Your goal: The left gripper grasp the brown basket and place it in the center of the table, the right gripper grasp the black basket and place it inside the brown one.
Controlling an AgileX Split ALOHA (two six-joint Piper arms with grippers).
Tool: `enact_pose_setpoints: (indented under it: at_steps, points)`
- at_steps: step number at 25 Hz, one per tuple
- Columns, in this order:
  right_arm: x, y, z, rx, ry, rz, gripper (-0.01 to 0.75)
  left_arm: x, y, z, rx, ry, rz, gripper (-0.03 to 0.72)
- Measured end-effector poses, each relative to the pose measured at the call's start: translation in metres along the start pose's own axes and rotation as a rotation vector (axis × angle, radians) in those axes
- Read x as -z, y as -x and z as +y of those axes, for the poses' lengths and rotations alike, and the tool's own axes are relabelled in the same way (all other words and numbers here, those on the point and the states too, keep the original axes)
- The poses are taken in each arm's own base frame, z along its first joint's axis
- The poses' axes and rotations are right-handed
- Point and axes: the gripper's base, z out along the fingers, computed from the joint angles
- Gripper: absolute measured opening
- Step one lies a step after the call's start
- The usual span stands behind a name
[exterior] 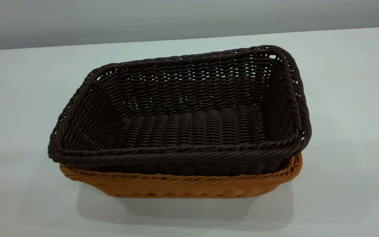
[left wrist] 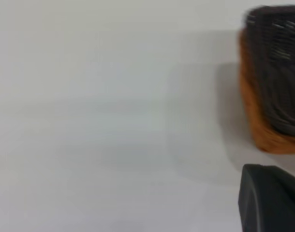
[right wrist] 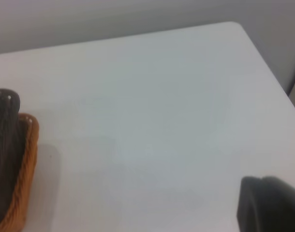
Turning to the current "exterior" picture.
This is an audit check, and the dark brown wicker basket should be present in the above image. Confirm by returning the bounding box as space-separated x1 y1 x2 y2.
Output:
47 45 312 176

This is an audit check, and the light brown wicker basket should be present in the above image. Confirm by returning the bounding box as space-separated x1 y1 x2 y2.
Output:
59 152 303 199

